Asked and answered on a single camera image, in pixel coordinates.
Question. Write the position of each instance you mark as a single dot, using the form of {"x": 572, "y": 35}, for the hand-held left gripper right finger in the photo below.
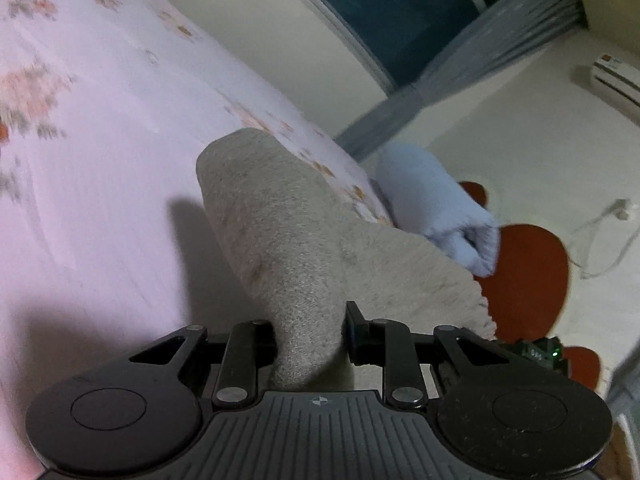
{"x": 357, "y": 332}

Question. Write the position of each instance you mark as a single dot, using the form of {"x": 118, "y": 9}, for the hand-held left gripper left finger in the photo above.
{"x": 245, "y": 355}

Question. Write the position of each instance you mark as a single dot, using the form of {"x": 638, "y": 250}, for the red wooden headboard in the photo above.
{"x": 530, "y": 270}

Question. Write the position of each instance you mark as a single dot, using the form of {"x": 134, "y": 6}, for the light blue rolled blanket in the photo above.
{"x": 440, "y": 205}

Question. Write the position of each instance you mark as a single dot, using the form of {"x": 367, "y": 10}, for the pink floral bed sheet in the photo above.
{"x": 100, "y": 160}

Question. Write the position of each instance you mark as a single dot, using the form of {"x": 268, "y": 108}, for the white air conditioner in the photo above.
{"x": 617, "y": 85}

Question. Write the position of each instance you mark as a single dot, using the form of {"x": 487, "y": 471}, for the grey curtain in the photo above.
{"x": 450, "y": 65}

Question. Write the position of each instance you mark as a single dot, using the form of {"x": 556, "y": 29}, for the sliding glass window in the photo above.
{"x": 400, "y": 10}

